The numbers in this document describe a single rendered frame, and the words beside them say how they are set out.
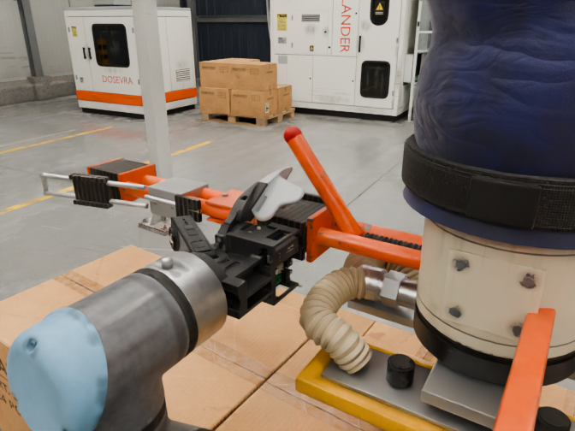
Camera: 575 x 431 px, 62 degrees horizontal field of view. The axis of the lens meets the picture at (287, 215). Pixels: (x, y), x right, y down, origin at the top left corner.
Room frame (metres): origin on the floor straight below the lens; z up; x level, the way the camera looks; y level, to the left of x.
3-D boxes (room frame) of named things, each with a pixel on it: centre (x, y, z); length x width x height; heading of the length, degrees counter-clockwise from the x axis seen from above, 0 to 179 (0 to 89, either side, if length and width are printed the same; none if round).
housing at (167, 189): (0.69, 0.17, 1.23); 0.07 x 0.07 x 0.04; 58
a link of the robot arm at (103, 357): (0.32, 0.15, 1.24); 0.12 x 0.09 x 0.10; 148
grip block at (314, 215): (0.57, -0.02, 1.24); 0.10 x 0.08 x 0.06; 148
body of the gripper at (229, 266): (0.45, 0.05, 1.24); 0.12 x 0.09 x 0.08; 148
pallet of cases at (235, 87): (7.89, 0.65, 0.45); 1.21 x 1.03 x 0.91; 61
